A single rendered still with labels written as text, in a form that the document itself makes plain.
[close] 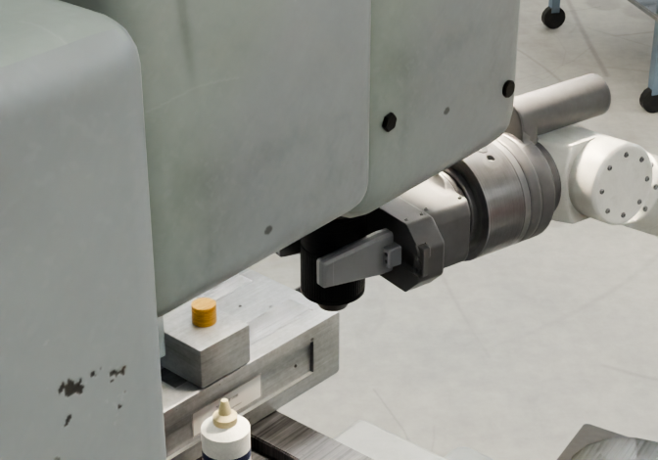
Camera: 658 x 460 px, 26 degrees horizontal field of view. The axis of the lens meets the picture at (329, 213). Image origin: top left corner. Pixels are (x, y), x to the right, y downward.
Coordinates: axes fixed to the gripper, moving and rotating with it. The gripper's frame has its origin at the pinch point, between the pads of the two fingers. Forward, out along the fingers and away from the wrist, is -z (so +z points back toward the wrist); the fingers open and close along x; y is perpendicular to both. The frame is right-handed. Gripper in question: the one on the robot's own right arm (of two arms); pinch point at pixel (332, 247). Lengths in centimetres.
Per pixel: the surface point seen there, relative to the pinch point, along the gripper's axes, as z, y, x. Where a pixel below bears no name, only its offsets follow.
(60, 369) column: -35, -21, 33
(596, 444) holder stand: 6.8, 8.0, 20.6
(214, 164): -19.7, -18.9, 17.8
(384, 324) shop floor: 117, 123, -146
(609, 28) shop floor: 299, 123, -255
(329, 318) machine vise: 13.8, 21.1, -20.1
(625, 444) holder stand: 8.4, 8.0, 21.7
